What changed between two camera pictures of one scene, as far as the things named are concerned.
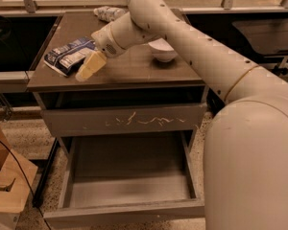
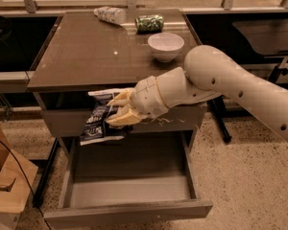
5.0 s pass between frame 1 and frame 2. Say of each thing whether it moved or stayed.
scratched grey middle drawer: stayed
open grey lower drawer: stayed
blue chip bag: moved
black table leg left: stayed
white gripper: moved
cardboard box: stayed
